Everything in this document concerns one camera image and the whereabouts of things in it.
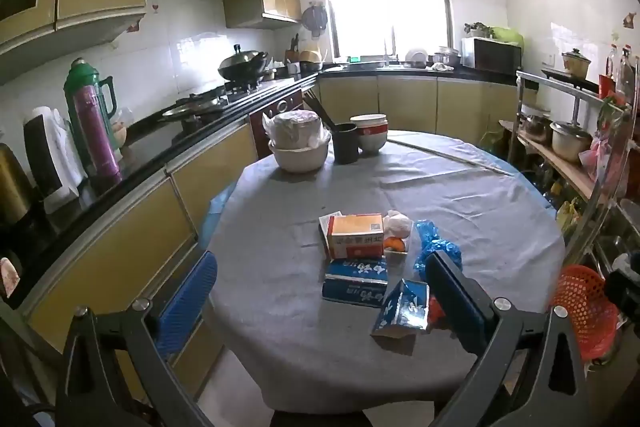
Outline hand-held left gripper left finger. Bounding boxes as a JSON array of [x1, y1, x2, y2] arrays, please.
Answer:
[[55, 251, 219, 427]]

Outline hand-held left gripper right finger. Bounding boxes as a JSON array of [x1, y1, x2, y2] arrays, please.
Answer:
[[425, 251, 590, 427]]

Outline red plastic basket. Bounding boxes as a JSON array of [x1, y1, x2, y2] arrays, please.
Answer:
[[552, 264, 621, 363]]

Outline blue carton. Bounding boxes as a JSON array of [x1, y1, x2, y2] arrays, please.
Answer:
[[370, 279, 431, 339], [322, 257, 390, 308]]

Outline blue plastic bag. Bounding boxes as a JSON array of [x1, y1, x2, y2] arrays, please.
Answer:
[[414, 219, 463, 280]]

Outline white plastic bag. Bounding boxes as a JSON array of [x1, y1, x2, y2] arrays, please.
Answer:
[[382, 209, 413, 240]]

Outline orange medicine box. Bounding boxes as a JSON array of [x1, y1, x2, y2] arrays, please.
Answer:
[[327, 213, 385, 260]]

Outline long white carton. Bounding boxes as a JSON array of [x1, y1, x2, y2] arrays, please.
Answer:
[[319, 211, 345, 258]]

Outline metal storage rack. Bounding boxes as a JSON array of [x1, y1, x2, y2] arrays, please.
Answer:
[[507, 69, 640, 268]]

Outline yellow base cabinets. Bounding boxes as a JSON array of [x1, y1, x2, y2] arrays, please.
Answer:
[[20, 74, 521, 408]]

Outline blue undercloth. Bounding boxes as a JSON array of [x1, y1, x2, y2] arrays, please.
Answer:
[[202, 157, 558, 248]]

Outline grey tablecloth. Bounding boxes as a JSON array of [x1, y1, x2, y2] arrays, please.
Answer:
[[202, 129, 566, 413]]

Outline pink plastic bag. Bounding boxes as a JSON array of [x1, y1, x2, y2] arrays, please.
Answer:
[[580, 137, 616, 178]]

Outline pale long strip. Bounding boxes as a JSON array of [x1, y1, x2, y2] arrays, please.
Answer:
[[387, 138, 516, 178]]

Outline large steel pot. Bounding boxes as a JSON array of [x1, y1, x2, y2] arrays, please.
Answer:
[[550, 121, 593, 162]]

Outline black kitchen countertop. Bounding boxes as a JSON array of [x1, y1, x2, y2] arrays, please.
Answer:
[[0, 62, 541, 308]]

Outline white ceramic pot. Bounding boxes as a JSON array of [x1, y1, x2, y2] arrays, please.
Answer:
[[268, 132, 332, 172]]

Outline pink bottle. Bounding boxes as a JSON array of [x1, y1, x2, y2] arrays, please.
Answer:
[[74, 87, 123, 185]]

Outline clear jar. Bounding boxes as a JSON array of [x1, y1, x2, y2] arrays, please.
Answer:
[[111, 107, 133, 148]]

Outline small steel pot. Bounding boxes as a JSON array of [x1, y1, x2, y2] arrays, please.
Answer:
[[520, 112, 551, 142]]

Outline black chopstick holder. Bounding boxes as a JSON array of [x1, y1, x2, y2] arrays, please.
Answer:
[[332, 123, 361, 165]]

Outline white electric kettle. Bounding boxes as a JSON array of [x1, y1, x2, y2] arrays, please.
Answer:
[[22, 106, 86, 212]]

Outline plastic-wrapped bowl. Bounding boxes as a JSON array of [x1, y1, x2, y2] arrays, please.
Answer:
[[262, 109, 331, 148]]

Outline dark red oven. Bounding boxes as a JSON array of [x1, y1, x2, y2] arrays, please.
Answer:
[[248, 89, 306, 158]]

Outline oil bottle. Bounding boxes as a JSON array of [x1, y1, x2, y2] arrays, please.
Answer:
[[617, 47, 638, 108], [605, 44, 621, 92]]

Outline black induction cooker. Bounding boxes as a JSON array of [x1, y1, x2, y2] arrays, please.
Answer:
[[540, 68, 601, 95]]

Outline gas stove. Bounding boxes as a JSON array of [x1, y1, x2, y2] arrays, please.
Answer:
[[175, 79, 266, 108]]

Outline yellow pot with lid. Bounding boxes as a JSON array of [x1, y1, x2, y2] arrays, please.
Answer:
[[561, 48, 593, 80]]

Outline green thermos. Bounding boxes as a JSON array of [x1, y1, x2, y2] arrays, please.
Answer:
[[63, 57, 123, 178]]

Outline black wok with lid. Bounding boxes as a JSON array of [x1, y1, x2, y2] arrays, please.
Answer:
[[217, 44, 271, 82]]

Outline steel cooker pot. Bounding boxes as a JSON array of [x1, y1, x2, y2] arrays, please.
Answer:
[[432, 47, 461, 68]]

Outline microwave oven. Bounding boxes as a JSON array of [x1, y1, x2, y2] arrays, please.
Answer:
[[461, 37, 523, 75]]

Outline green bag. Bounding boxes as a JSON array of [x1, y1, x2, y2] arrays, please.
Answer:
[[487, 26, 525, 48]]

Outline small yellow wall cabinet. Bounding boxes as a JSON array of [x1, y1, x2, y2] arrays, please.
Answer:
[[222, 0, 303, 30]]

